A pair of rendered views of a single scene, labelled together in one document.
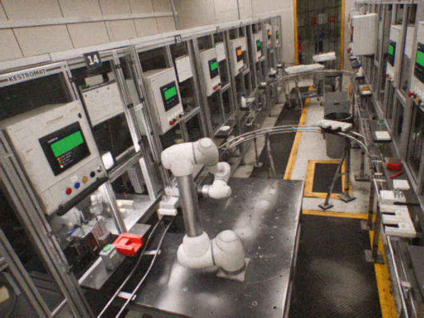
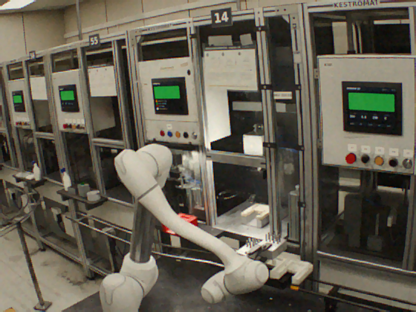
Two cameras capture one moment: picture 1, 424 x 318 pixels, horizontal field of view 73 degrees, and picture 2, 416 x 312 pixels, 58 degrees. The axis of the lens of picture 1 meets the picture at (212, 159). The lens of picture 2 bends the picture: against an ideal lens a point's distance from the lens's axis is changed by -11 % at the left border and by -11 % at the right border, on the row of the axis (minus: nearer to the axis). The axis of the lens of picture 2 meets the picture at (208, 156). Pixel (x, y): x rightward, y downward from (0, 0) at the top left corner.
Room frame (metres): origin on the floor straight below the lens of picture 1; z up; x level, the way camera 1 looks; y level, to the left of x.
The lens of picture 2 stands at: (2.22, -1.34, 1.86)
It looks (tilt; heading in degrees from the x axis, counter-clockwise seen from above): 15 degrees down; 107
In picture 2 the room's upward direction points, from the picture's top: 6 degrees counter-clockwise
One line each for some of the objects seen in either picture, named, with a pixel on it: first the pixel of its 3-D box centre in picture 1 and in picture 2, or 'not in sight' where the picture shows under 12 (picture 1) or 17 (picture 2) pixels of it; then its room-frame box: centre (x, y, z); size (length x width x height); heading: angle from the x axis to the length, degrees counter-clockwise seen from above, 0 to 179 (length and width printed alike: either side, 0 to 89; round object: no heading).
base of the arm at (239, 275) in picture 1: (234, 262); not in sight; (1.36, -0.02, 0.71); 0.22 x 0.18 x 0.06; 155
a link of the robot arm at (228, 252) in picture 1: (228, 248); (119, 296); (1.35, 0.00, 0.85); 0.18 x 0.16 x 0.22; 87
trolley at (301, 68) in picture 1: (304, 85); not in sight; (6.59, -2.42, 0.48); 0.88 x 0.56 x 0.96; 83
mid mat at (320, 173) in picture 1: (327, 176); not in sight; (3.27, -1.48, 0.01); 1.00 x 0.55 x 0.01; 155
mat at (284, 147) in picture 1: (291, 118); not in sight; (5.82, -1.83, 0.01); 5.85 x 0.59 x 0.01; 155
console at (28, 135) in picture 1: (48, 154); (182, 97); (1.46, 0.85, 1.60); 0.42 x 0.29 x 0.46; 155
